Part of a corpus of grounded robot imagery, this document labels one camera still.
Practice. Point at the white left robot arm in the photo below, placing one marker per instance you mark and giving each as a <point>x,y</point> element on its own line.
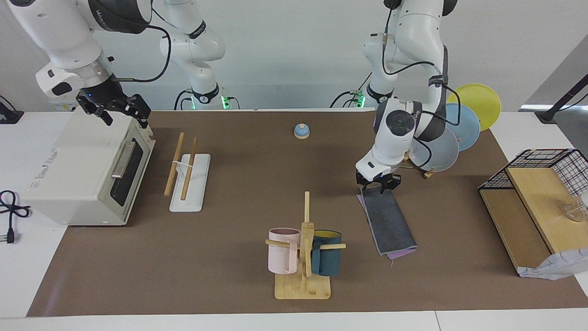
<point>427,27</point>

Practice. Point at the pink mug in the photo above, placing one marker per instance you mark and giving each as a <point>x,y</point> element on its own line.
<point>280,257</point>

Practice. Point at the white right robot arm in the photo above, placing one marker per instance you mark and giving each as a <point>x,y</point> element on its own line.
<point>59,32</point>

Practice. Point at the blue call bell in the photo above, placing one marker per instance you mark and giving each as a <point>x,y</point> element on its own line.
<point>302,132</point>

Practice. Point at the clear glass vessel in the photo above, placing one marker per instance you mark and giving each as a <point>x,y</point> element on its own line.
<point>574,211</point>

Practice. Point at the light blue plate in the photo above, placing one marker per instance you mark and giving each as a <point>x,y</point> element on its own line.
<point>467,128</point>

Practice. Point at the purple and grey towel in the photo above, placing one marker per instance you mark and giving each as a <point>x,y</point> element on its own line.
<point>390,220</point>

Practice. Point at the white towel rack wooden rods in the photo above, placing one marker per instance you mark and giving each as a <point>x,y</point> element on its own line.
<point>193,193</point>

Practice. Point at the beige toaster oven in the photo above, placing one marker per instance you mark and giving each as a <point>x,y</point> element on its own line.
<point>69,174</point>

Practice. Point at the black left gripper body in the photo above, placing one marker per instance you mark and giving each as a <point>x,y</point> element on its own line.
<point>379,178</point>

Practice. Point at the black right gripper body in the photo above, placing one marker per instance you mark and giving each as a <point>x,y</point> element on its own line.
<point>101,95</point>

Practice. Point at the white blue patterned cloth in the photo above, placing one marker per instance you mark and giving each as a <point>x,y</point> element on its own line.
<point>560,266</point>

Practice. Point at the black stand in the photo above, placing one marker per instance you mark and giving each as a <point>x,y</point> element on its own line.
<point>9,117</point>
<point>546,115</point>

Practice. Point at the wooden plate rack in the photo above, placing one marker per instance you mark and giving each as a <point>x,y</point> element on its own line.
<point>429,174</point>

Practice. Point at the wooden mug tree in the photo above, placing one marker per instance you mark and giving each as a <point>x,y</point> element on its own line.
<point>303,289</point>

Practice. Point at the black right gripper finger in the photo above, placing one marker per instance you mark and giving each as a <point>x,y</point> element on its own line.
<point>104,116</point>
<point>138,106</point>

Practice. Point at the brown table mat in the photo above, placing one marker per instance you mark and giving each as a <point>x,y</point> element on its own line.
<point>229,253</point>

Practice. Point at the yellow plate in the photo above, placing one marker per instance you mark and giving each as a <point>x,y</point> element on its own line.
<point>482,103</point>

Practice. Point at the dark teal mug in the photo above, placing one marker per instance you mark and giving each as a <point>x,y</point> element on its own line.
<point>328,262</point>

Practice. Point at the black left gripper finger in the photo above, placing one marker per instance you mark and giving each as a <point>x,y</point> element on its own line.
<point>391,185</point>
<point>364,185</point>

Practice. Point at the grey plate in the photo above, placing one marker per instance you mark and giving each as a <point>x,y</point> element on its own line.
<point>444,154</point>

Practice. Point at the wooden shelf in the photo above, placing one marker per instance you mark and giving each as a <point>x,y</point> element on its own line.
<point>510,220</point>

